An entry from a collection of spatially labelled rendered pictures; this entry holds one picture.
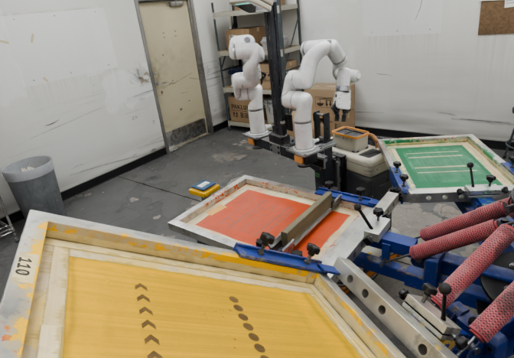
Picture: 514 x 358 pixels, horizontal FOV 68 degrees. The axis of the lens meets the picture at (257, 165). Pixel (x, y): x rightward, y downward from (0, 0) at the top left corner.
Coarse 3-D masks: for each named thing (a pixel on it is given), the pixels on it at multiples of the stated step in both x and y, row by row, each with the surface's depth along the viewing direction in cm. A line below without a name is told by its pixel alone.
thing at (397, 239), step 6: (390, 234) 144; (396, 234) 144; (384, 240) 142; (390, 240) 141; (396, 240) 140; (402, 240) 140; (408, 240) 140; (414, 240) 139; (372, 246) 146; (378, 246) 145; (390, 246) 141; (396, 246) 140; (402, 246) 138; (408, 246) 137; (396, 252) 141; (402, 252) 139; (408, 252) 138
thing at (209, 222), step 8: (224, 208) 195; (232, 208) 194; (208, 216) 189; (216, 216) 188; (224, 216) 187; (200, 224) 183; (208, 224) 182; (216, 224) 181; (280, 224) 175; (224, 232) 174; (232, 232) 173; (240, 232) 173; (272, 232) 170; (280, 232) 169; (240, 240) 166; (248, 240) 166; (304, 240) 161; (312, 240) 161; (320, 240) 160; (296, 248) 157; (304, 248) 156; (320, 248) 155; (304, 256) 151; (312, 256) 151
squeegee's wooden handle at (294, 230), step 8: (328, 192) 176; (320, 200) 170; (328, 200) 174; (312, 208) 164; (320, 208) 169; (328, 208) 176; (304, 216) 159; (312, 216) 164; (296, 224) 154; (304, 224) 160; (288, 232) 150; (296, 232) 155; (288, 240) 151
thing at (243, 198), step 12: (252, 192) 208; (228, 204) 198; (240, 204) 197; (288, 204) 191; (300, 204) 190; (288, 216) 180; (336, 216) 176; (348, 216) 175; (324, 228) 168; (336, 228) 167
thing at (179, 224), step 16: (224, 192) 204; (288, 192) 201; (304, 192) 194; (192, 208) 191; (208, 208) 196; (352, 208) 180; (368, 208) 173; (176, 224) 178; (352, 224) 162; (208, 240) 166; (224, 240) 162; (336, 240) 153; (320, 256) 145
